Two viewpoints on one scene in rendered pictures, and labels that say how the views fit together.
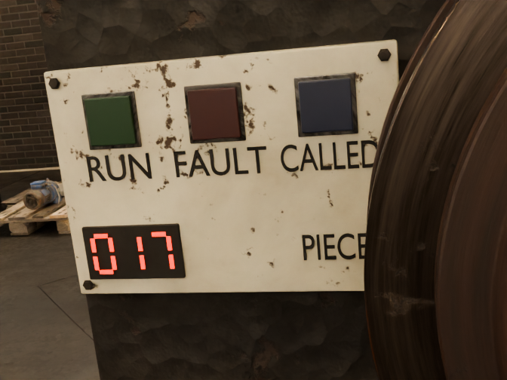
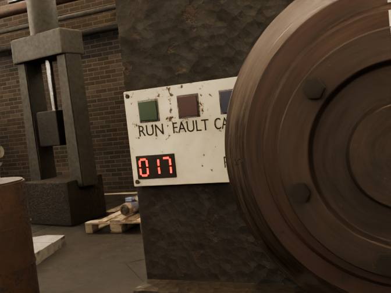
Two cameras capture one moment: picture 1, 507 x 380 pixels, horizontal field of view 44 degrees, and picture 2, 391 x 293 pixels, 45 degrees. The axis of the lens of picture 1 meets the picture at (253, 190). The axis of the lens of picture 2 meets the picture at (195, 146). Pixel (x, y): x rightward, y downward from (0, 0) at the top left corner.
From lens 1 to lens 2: 0.39 m
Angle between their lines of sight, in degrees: 14
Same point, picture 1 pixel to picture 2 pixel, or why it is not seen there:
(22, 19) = not seen: hidden behind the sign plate
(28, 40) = not seen: hidden behind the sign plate
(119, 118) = (151, 109)
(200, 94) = (182, 98)
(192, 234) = (179, 157)
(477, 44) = (255, 68)
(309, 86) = (224, 93)
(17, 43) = (123, 109)
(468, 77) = (253, 78)
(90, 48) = (142, 82)
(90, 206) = (139, 147)
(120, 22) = (153, 71)
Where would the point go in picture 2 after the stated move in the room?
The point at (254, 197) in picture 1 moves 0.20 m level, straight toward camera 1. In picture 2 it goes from (204, 140) to (181, 152)
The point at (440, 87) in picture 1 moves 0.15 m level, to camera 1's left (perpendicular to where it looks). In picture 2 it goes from (245, 82) to (141, 95)
